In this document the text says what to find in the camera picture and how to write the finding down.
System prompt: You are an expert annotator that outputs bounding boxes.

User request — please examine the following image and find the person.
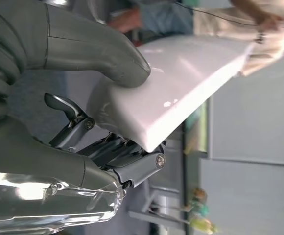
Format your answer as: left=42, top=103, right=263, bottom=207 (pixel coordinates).
left=107, top=0, right=284, bottom=77

